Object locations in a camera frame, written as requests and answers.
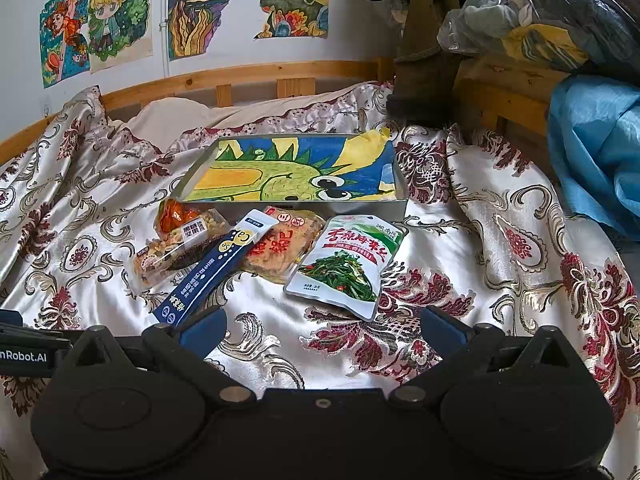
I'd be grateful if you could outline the blue cloth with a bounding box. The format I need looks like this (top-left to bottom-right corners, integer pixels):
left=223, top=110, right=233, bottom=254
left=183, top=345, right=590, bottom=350
left=547, top=75, right=639, bottom=240

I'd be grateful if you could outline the plastic bag of clothes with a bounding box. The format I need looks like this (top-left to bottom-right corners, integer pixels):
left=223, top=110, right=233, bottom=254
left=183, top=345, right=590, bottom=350
left=437, top=0, right=639, bottom=77

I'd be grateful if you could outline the beige pillow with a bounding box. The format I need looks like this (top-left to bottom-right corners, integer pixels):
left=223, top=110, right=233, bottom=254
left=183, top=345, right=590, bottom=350
left=125, top=82, right=368, bottom=152

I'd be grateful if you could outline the seaweed snack packet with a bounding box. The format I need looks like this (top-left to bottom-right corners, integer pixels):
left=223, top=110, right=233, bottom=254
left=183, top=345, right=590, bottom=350
left=284, top=214, right=408, bottom=321

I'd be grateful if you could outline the brown plush toy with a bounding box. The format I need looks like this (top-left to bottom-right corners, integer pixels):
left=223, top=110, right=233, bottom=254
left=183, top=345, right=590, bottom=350
left=386, top=0, right=462, bottom=128

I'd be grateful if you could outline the blond boy poster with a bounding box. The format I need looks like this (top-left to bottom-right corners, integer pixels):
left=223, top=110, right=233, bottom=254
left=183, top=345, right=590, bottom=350
left=88, top=0, right=153, bottom=74

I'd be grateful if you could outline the blue stick snack packet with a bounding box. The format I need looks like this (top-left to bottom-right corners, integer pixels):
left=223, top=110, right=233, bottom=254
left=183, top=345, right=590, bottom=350
left=152, top=209, right=278, bottom=328

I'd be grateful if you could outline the wooden bed frame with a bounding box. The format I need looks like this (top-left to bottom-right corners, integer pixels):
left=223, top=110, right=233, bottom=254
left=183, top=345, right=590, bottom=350
left=0, top=56, right=396, bottom=166

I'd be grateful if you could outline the orange chicken snack packet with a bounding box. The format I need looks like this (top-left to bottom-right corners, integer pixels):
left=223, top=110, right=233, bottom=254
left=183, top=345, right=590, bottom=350
left=154, top=198, right=202, bottom=240

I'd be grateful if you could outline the rice cracker packet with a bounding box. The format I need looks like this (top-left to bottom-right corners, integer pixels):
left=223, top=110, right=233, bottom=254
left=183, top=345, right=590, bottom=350
left=241, top=206, right=326, bottom=284

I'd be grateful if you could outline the nut bar packet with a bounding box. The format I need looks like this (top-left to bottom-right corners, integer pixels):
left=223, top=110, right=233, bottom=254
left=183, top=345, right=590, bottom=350
left=126, top=209, right=230, bottom=294

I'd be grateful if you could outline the wooden cabinet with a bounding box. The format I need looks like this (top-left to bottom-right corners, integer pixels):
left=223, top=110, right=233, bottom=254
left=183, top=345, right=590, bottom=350
left=454, top=54, right=568, bottom=166

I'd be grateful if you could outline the anime girl poster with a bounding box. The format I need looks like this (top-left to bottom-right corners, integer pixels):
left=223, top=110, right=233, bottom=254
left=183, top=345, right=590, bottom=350
left=39, top=0, right=90, bottom=88

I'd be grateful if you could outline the silver tray with painted liner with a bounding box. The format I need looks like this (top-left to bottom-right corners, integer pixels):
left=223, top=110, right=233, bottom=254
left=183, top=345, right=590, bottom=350
left=168, top=130, right=408, bottom=221

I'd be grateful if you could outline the floral satin bedspread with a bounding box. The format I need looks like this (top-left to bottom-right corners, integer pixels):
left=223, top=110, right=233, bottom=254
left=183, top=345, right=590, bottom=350
left=1, top=84, right=639, bottom=479

